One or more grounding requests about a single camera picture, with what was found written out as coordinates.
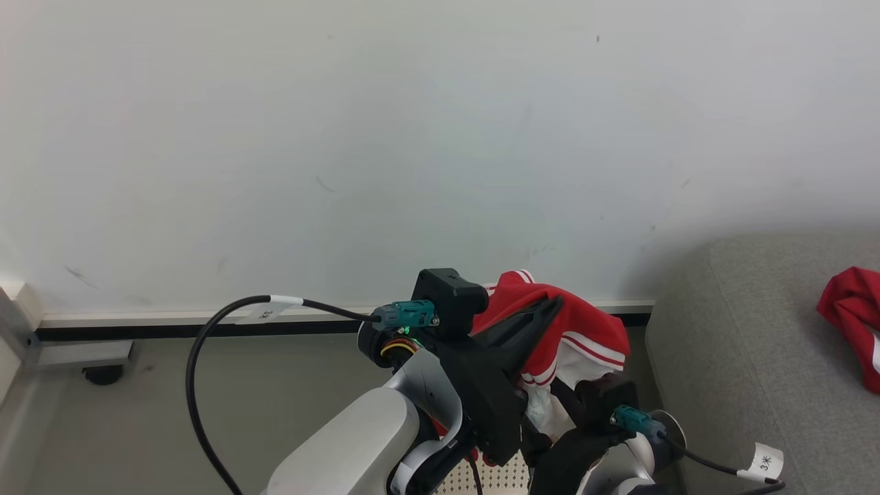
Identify black cable teal plug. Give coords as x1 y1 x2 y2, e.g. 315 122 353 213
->
185 294 441 495

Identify black caster wheel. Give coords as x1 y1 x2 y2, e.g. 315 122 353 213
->
82 364 125 386

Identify white and black baseboard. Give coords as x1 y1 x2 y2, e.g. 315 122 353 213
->
36 298 655 342

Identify red garment white striped cuffs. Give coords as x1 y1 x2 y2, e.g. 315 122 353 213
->
470 269 631 441

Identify grey fabric sofa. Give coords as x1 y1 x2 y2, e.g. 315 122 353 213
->
645 234 880 495

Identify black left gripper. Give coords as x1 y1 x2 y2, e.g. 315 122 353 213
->
434 296 565 468

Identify white perforated laundry basket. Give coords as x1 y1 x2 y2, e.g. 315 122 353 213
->
437 450 531 495

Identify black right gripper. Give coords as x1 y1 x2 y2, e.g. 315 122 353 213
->
528 376 623 495

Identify red garment white trim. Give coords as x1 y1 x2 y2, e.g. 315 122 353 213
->
816 266 880 395

